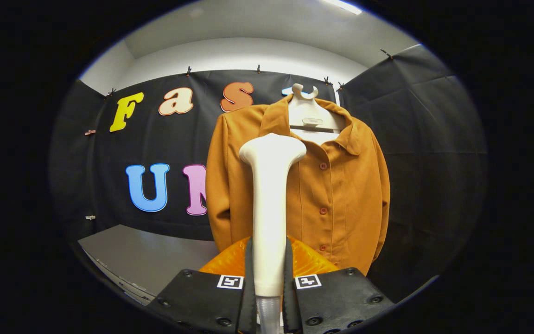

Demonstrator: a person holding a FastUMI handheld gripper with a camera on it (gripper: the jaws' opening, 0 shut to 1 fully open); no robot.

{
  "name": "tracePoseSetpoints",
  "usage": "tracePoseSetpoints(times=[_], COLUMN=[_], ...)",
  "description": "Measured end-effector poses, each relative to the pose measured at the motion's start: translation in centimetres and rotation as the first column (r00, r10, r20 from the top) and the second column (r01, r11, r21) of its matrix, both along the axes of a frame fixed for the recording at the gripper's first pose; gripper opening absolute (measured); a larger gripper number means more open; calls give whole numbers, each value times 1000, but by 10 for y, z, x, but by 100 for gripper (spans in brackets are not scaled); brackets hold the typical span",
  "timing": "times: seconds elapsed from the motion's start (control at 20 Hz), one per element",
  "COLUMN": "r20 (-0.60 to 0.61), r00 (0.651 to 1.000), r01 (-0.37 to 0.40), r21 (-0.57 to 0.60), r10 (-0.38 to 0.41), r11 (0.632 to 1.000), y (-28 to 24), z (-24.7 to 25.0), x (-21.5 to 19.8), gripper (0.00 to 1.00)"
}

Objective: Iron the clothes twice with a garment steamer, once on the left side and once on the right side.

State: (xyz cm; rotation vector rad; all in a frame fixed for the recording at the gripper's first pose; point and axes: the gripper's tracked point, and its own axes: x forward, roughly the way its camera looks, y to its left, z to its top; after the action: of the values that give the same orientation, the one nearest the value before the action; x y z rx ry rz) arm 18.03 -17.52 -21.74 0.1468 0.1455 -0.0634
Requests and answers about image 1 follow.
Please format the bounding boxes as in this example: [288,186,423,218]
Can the grey cabinet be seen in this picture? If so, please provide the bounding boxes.
[77,224,221,307]

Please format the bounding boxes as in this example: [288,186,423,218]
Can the black backdrop cloth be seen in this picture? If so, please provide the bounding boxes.
[92,70,342,242]
[339,44,488,304]
[49,79,110,242]

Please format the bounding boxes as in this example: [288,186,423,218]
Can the long ceiling light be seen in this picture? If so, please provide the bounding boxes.
[323,0,363,15]

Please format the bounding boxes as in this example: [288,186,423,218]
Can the white garment steamer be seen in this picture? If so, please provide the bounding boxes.
[239,133,307,334]

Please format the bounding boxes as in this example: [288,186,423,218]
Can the orange button shirt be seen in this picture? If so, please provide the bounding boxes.
[205,95,391,276]

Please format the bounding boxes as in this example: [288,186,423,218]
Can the row of black clips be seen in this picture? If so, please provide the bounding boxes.
[107,49,394,98]

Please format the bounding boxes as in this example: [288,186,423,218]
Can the white garment hanger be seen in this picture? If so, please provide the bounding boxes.
[287,83,342,145]

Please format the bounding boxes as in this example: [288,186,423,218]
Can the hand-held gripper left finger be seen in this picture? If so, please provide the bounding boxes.
[146,236,258,334]

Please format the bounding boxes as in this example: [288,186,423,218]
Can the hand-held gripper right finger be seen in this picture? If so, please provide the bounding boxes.
[282,236,395,334]

